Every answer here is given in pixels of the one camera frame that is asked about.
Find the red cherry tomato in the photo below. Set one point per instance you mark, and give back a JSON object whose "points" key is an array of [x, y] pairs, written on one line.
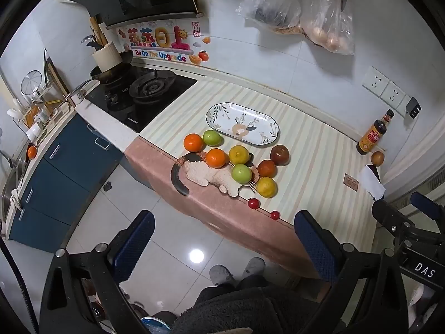
{"points": [[253, 203], [275, 215]]}

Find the oval floral ceramic plate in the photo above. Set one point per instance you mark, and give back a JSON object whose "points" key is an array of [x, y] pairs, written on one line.
{"points": [[241, 122]]}

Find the reddish orange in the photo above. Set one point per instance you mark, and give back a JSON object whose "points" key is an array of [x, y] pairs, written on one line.
{"points": [[267, 168]]}

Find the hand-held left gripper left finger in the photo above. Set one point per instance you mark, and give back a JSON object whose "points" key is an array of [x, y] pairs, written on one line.
{"points": [[134, 247]]}

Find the small orange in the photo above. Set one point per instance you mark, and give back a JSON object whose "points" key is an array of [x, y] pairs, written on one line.
{"points": [[32, 151]]}

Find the dark wok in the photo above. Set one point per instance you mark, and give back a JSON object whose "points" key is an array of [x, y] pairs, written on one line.
{"points": [[113, 68]]}

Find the blue rimmed bowl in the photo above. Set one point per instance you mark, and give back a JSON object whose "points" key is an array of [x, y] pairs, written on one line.
{"points": [[156, 324]]}

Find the plastic bag with dark contents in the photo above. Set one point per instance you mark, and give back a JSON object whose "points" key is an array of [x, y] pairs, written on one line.
{"points": [[269, 1]]}

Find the colourful wall sticker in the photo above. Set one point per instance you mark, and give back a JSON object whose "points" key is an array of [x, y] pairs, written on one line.
{"points": [[160, 41]]}

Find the steel sink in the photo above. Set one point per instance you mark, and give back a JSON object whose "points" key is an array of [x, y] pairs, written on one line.
{"points": [[12, 177]]}

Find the dark red apple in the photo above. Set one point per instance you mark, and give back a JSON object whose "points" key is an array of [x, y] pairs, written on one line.
{"points": [[280, 155]]}

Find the beige utensil holder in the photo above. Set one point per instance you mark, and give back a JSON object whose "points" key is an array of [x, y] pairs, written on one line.
{"points": [[104, 55]]}

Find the blue kitchen cabinet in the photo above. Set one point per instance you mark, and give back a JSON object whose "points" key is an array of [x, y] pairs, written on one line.
{"points": [[66, 184]]}

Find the white towel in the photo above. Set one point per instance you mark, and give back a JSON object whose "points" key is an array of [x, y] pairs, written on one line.
{"points": [[15, 198]]}

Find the brown round fruit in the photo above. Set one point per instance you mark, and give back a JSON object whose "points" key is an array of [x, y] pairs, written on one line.
{"points": [[377, 158]]}

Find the dish rack with kitchenware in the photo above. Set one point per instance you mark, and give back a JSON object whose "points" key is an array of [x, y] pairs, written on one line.
{"points": [[34, 104]]}

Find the white wall socket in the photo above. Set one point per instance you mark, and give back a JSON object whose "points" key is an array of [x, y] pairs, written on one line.
{"points": [[375, 81], [393, 94]]}

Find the black gas stove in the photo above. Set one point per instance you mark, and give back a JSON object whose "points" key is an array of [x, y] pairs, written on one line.
{"points": [[139, 92]]}

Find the small steel pot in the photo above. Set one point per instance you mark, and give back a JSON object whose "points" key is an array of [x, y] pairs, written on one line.
{"points": [[78, 92]]}

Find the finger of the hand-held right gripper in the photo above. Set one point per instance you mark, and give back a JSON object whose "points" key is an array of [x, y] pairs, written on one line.
{"points": [[426, 204], [389, 214]]}

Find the striped cat print tablecloth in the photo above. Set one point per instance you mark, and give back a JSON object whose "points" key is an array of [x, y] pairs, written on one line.
{"points": [[313, 167]]}

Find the yellow citrus fruit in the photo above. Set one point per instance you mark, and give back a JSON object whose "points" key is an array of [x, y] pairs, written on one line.
{"points": [[266, 187], [238, 155]]}

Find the person's dark fleece clothing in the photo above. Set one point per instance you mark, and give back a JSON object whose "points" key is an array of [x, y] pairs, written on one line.
{"points": [[250, 308]]}

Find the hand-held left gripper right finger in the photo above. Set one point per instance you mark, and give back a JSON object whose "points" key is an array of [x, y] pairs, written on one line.
{"points": [[314, 247]]}

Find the plastic bag of eggs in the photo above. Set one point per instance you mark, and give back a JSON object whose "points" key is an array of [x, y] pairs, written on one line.
{"points": [[326, 24]]}

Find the green apple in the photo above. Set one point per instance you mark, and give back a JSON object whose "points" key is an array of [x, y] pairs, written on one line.
{"points": [[241, 173], [212, 138]]}

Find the black plug adapter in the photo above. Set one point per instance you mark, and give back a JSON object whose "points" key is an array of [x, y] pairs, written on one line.
{"points": [[413, 108]]}

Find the soy sauce bottle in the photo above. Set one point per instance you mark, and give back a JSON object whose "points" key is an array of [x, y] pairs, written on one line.
{"points": [[373, 134]]}

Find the grey slipper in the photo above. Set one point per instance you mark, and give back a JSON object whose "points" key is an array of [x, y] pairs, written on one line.
{"points": [[253, 267], [222, 274]]}

